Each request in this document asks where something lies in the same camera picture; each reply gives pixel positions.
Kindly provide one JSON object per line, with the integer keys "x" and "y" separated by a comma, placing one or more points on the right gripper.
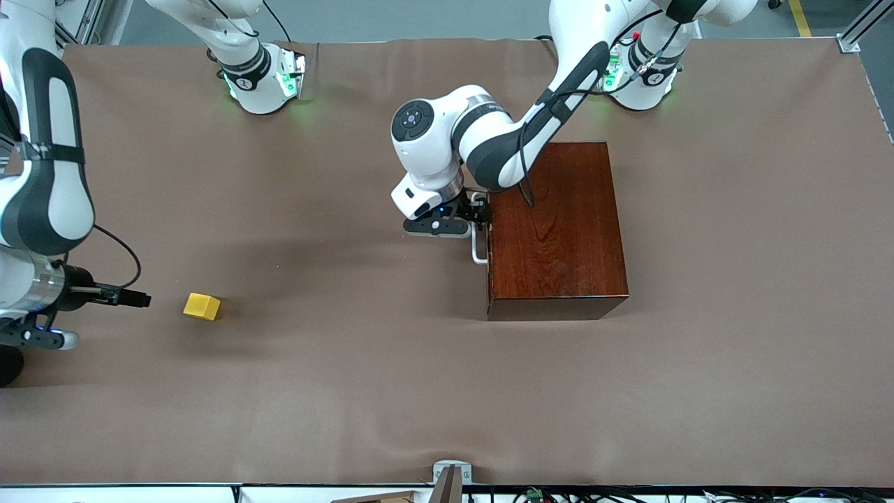
{"x": 78, "y": 294}

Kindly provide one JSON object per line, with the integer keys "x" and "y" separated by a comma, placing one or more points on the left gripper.
{"x": 466, "y": 207}

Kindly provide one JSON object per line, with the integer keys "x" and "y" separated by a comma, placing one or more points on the yellow cube block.
{"x": 201, "y": 306}

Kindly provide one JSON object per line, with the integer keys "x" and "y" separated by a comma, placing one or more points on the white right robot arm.
{"x": 59, "y": 195}

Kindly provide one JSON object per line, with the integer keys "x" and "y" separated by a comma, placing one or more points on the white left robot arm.
{"x": 489, "y": 140}

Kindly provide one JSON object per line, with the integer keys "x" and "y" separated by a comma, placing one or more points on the dark brown wooden drawer box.
{"x": 566, "y": 237}

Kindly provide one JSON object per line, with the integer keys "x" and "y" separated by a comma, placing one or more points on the black round object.
{"x": 8, "y": 367}

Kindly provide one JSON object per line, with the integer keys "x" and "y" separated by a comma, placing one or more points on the brown table mat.
{"x": 314, "y": 391}

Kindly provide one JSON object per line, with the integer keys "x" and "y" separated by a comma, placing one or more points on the light wooden board piece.
{"x": 391, "y": 498}

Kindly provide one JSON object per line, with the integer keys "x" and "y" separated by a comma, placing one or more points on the grey metal camera bracket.
{"x": 452, "y": 478}

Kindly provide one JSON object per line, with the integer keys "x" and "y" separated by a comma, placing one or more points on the aluminium frame profile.
{"x": 84, "y": 17}
{"x": 855, "y": 35}

